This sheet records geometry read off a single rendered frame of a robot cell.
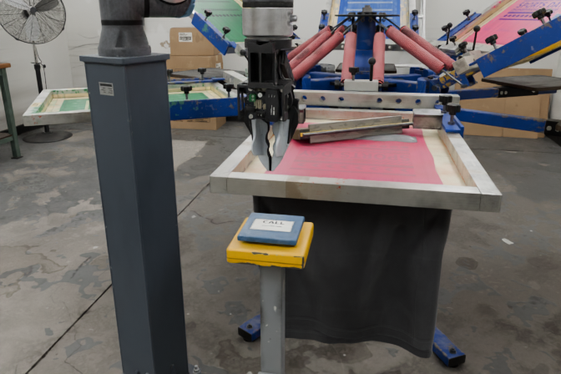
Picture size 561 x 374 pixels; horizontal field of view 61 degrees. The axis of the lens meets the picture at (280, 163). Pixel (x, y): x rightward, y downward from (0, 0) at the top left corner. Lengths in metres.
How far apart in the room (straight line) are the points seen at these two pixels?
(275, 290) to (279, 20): 0.46
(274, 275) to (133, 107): 0.76
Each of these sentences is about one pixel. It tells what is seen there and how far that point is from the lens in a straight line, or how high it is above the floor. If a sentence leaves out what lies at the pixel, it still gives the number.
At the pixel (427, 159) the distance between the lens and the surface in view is 1.29.
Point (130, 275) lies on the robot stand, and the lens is 1.66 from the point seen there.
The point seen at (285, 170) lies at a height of 0.95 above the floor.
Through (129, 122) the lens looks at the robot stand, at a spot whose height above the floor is 1.02.
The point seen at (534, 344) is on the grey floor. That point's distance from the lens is 2.37.
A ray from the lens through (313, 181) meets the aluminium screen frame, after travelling 0.98.
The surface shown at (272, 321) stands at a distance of 0.90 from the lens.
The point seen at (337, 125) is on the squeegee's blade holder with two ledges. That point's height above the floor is 1.00.
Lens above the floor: 1.32
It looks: 18 degrees down
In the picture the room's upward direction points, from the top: straight up
